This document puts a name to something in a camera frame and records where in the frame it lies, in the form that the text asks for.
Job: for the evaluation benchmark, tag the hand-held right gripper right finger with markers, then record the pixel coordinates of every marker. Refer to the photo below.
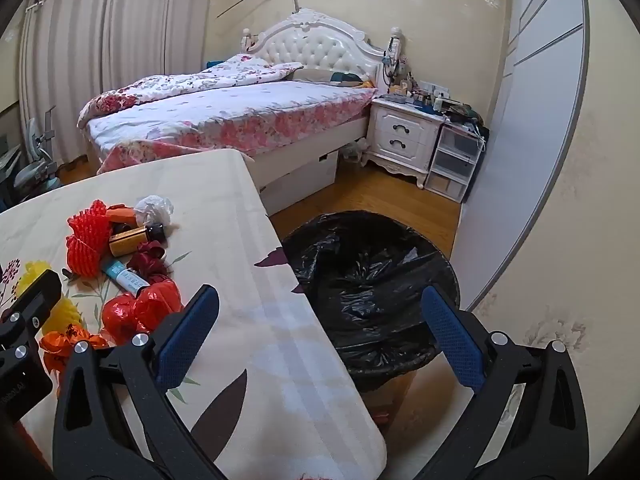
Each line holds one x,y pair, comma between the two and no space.
452,340

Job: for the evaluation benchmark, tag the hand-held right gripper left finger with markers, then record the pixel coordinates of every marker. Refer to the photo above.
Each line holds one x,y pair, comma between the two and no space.
187,335

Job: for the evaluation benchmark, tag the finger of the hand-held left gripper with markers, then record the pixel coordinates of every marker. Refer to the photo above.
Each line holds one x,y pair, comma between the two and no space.
42,292

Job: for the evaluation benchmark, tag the yellow foam fruit net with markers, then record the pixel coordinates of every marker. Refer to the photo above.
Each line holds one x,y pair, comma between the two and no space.
62,312

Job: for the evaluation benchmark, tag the shiny red wrapper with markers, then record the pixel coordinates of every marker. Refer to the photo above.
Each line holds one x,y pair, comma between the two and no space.
160,300
117,312

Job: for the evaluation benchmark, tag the orange plastic wrapper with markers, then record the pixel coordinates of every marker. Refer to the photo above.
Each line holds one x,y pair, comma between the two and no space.
60,342

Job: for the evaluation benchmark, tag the red foam fruit net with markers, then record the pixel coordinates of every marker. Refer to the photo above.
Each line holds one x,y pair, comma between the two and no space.
85,245

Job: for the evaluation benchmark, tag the blue and white tube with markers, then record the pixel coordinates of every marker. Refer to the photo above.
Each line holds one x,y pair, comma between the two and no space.
125,276

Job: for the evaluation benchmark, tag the dark red wrapper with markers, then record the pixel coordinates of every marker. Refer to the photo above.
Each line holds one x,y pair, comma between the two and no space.
147,260

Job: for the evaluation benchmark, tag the amber bottle with black cap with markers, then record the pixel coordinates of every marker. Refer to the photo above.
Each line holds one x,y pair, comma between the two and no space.
130,241

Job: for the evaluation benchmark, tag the bin with black bag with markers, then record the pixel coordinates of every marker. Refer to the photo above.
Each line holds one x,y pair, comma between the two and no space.
360,270

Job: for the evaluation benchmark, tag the white plastic bag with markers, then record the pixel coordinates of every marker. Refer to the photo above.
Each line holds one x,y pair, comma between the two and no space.
152,208

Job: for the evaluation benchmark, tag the floral tablecloth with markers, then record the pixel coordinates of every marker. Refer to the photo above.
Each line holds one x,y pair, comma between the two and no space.
225,220

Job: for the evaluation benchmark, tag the clear plastic drawer unit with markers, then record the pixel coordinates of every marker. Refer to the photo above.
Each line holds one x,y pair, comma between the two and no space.
452,160

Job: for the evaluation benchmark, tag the white box under bed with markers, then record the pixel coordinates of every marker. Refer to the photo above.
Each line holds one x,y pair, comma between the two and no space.
300,180

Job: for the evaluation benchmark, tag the white nightstand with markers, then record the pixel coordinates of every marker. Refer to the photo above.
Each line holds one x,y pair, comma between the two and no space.
400,135

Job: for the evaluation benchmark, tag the clear plastic bag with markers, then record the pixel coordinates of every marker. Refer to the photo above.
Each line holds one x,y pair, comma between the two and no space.
356,151

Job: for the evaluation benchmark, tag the pink floral bed sheet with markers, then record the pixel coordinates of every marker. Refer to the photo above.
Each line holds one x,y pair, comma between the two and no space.
250,110

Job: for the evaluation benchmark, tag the floral quilt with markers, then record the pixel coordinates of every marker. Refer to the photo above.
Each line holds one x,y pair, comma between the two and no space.
165,85

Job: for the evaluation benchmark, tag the clutter of small items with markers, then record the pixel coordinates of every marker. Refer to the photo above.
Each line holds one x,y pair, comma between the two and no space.
425,97

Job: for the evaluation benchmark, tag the grey sliding wardrobe door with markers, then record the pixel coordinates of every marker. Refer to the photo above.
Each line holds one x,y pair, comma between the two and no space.
540,110

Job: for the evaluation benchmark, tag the striped beige curtain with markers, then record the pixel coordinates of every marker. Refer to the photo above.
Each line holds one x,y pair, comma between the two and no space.
100,35

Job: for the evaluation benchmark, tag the teal cloth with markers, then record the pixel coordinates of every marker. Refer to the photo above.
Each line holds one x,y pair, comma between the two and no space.
346,78

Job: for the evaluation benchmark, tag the grey pillow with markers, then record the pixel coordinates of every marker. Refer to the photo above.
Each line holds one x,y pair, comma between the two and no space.
312,74

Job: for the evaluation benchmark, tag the white bed with tufted headboard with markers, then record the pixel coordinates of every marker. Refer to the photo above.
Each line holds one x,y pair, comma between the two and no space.
310,45

